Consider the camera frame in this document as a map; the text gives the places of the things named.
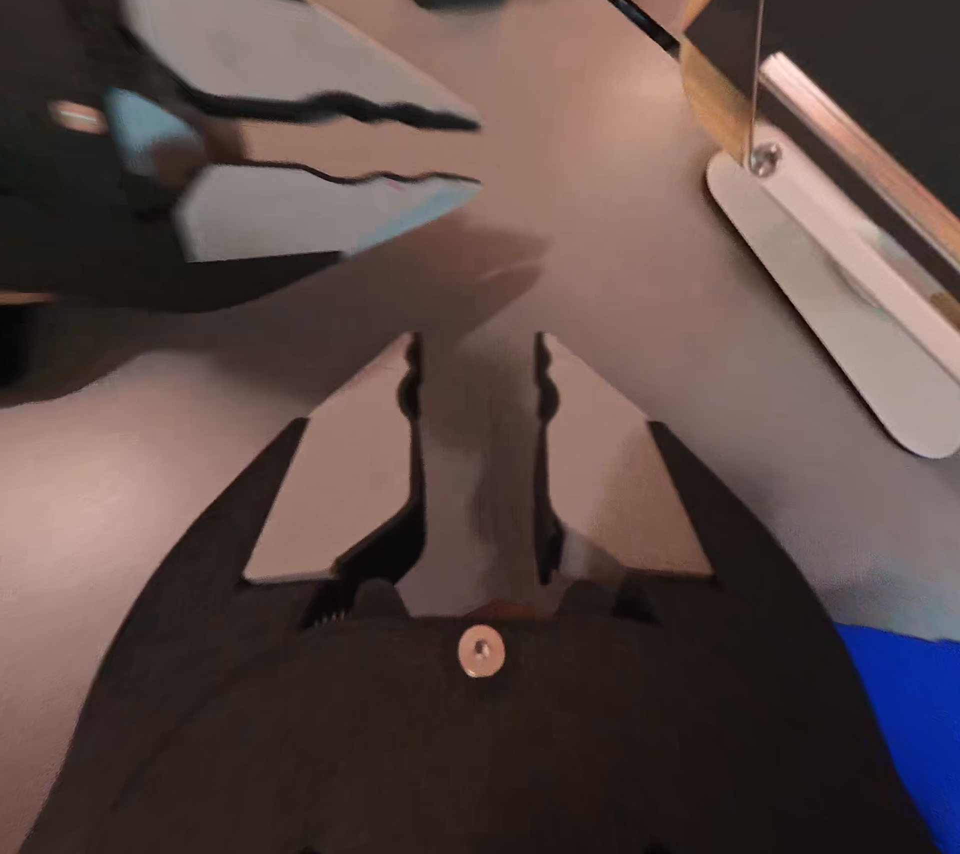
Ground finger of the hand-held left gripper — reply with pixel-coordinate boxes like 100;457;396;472
173;161;484;266
108;0;484;135

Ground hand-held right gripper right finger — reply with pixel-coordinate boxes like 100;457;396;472
533;332;715;593

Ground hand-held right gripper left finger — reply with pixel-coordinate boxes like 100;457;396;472
245;332;427;588

